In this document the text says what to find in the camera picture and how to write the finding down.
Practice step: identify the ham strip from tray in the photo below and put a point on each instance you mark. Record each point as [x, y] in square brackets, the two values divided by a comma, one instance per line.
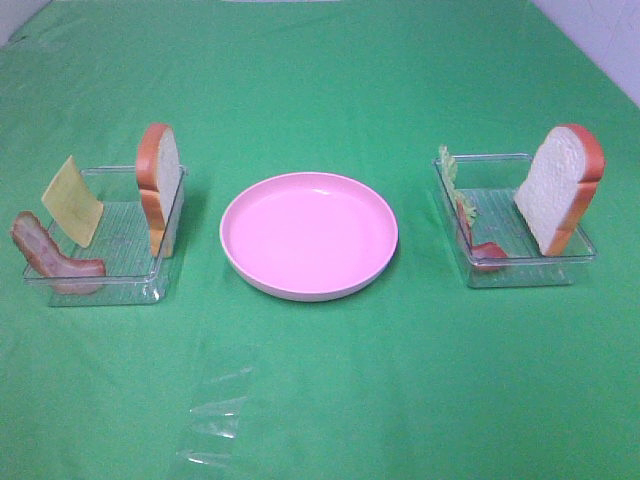
[464, 239]

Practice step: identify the bacon strip from tray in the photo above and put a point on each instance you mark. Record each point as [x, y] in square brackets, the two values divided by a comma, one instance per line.
[43, 254]

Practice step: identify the bread slice from tray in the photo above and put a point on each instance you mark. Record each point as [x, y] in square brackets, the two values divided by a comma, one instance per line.
[561, 183]

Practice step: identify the pink round plate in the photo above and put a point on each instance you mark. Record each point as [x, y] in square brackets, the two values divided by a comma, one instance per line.
[309, 236]

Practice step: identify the green tablecloth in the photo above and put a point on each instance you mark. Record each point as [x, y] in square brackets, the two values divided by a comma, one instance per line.
[417, 376]

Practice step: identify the right clear plastic tray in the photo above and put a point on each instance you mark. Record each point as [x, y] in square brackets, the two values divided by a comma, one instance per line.
[489, 182]

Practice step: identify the clear plastic tray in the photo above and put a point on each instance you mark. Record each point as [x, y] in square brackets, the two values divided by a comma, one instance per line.
[122, 240]
[489, 182]

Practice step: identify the bread slice in left tray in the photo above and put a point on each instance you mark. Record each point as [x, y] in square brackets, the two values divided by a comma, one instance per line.
[158, 177]

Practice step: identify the left clear plastic tray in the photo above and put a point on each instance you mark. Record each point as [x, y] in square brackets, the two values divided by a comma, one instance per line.
[122, 240]

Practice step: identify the clear plastic bag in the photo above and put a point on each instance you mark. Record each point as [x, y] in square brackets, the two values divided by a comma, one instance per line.
[212, 423]

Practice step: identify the yellow cheese slice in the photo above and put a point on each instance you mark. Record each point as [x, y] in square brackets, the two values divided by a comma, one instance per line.
[72, 205]

